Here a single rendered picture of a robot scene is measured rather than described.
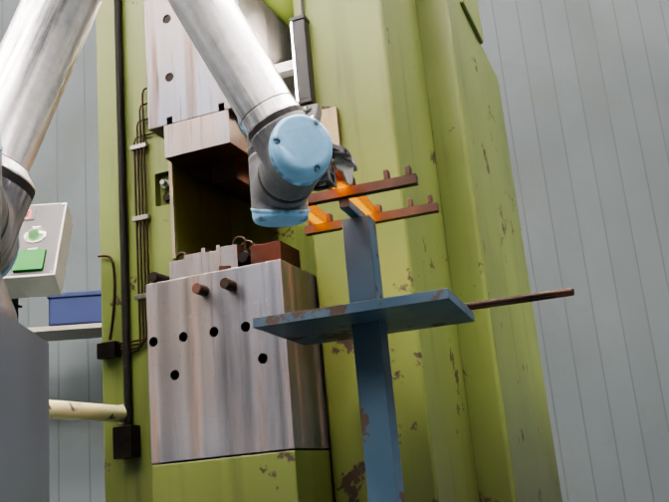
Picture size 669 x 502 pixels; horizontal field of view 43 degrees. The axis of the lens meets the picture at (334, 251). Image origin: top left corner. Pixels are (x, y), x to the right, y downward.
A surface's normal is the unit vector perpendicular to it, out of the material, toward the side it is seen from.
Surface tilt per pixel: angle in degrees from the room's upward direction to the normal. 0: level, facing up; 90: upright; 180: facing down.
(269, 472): 90
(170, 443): 90
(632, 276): 90
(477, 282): 90
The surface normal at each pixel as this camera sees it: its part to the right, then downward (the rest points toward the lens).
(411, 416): -0.37, -0.21
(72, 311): 0.07, -0.27
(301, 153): 0.29, -0.20
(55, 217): 0.00, -0.71
